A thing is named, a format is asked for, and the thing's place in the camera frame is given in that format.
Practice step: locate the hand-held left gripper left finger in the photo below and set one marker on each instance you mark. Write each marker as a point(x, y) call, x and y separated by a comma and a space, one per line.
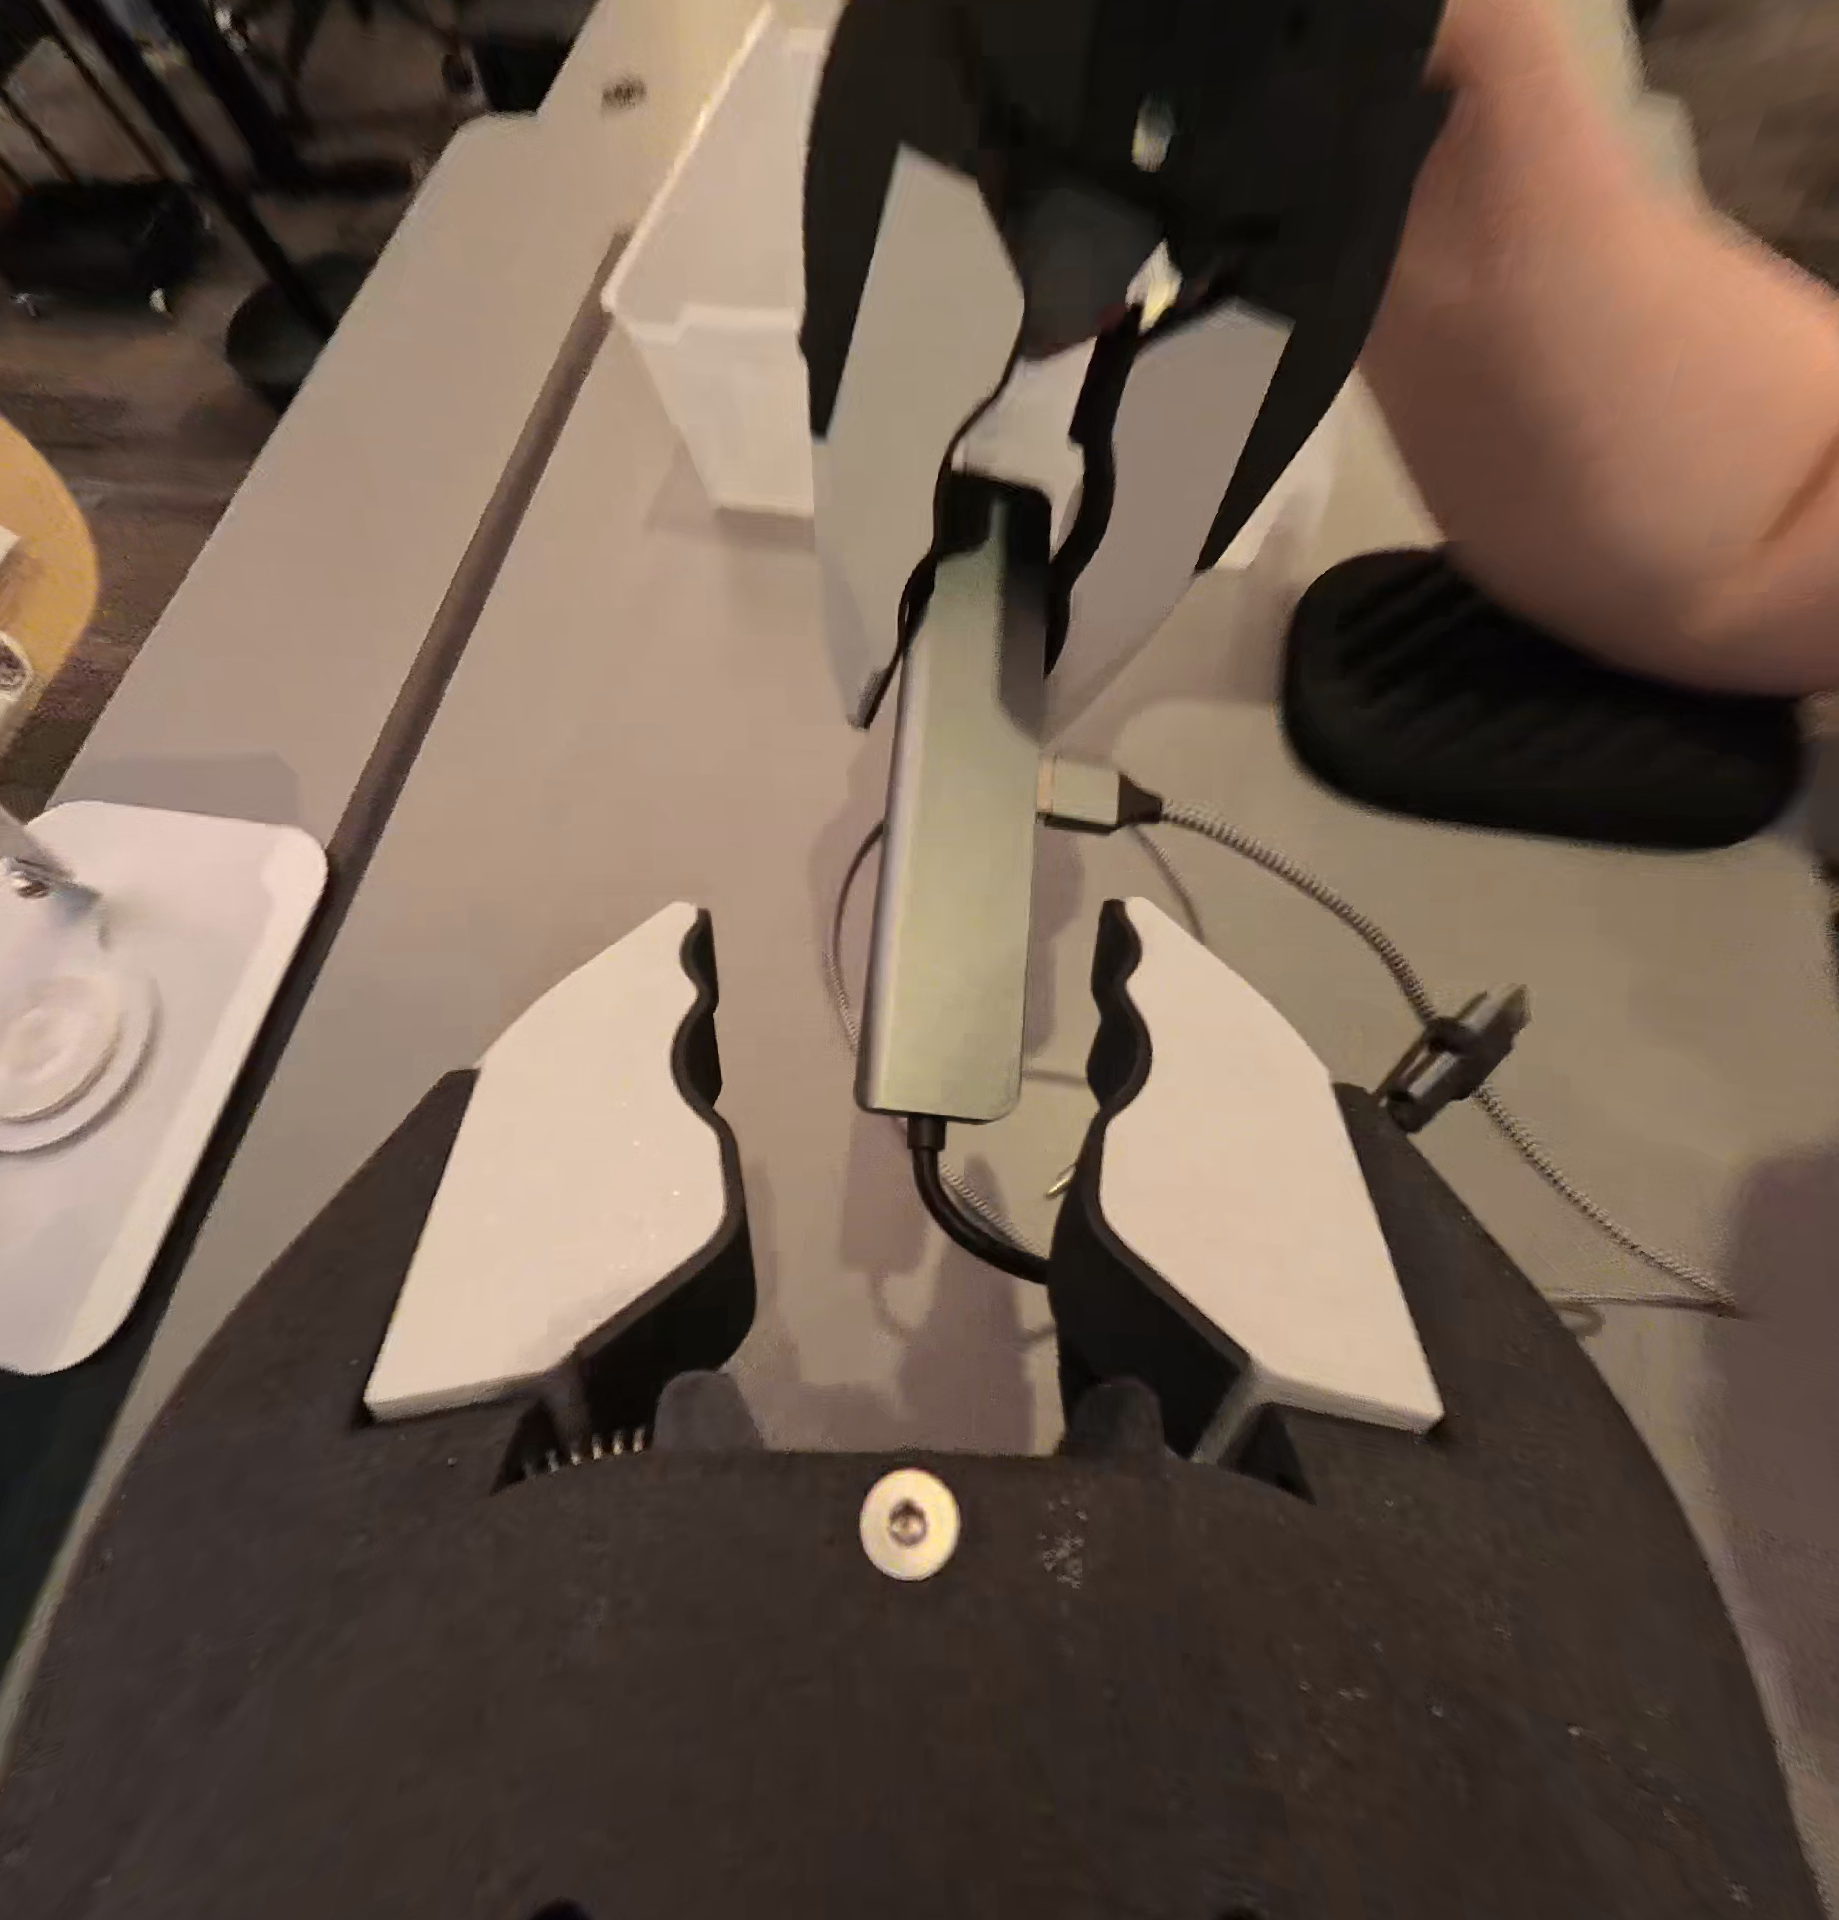
point(562, 1195)

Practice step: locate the person's right forearm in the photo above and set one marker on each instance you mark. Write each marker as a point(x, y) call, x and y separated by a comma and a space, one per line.
point(1639, 377)

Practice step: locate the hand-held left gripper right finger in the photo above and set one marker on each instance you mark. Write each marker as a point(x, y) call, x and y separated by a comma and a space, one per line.
point(1248, 1195)

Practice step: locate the black wrist rest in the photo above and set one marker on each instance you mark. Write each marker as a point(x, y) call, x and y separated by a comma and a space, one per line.
point(1518, 706)

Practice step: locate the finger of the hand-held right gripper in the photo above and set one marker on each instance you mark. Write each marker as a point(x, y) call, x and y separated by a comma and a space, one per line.
point(1175, 481)
point(889, 423)

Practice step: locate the grey usb hub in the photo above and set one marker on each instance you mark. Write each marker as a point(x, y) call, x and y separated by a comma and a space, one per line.
point(957, 901)

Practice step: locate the black tripod stand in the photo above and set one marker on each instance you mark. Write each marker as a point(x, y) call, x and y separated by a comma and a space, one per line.
point(281, 322)

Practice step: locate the clear plastic box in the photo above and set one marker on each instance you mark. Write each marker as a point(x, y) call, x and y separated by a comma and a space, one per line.
point(739, 377)

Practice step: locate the black wheeled base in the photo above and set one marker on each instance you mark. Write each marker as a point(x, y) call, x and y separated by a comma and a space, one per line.
point(92, 240)

